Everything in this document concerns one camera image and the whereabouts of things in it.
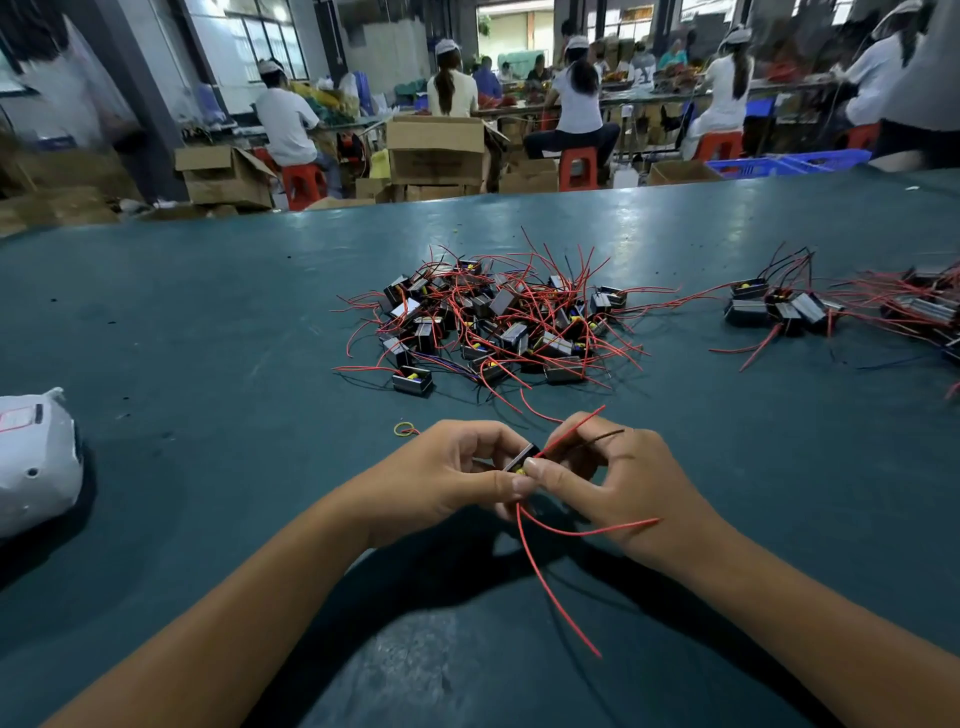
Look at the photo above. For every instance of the person's right hand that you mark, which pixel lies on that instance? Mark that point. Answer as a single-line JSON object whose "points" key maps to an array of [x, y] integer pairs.
{"points": [[630, 495]]}

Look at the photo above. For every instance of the person's left hand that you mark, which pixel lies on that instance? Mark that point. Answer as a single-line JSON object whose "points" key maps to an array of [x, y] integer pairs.
{"points": [[435, 480]]}

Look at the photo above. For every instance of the white plastic shell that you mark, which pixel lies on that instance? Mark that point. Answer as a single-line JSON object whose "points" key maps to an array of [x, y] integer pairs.
{"points": [[36, 465]]}

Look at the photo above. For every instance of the open cardboard box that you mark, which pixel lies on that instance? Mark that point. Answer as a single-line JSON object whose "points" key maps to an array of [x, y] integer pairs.
{"points": [[227, 176]]}

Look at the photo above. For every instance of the low cardboard box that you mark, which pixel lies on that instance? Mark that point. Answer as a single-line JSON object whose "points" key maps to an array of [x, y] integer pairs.
{"points": [[531, 177]]}

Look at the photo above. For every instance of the yellow rubber band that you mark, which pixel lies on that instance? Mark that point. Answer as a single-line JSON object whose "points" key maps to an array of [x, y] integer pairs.
{"points": [[398, 431]]}

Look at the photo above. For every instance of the large closed cardboard box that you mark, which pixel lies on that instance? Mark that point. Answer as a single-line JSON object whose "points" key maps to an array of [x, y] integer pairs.
{"points": [[437, 152]]}

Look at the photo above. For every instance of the red plastic stool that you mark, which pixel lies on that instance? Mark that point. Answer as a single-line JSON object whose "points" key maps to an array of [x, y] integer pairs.
{"points": [[861, 137], [303, 186], [720, 146], [579, 168]]}

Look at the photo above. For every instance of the person's left forearm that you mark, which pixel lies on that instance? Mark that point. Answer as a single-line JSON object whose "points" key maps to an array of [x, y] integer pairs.
{"points": [[210, 638]]}

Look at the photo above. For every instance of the shallow cardboard box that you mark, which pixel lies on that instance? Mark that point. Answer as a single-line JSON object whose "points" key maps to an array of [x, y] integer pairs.
{"points": [[686, 171]]}

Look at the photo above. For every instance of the blue plastic crate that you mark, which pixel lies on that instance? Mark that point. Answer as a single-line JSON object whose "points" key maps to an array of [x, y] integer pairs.
{"points": [[758, 167], [833, 159]]}

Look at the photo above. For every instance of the person's right forearm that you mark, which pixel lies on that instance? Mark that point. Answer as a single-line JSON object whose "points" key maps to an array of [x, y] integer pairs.
{"points": [[825, 653]]}

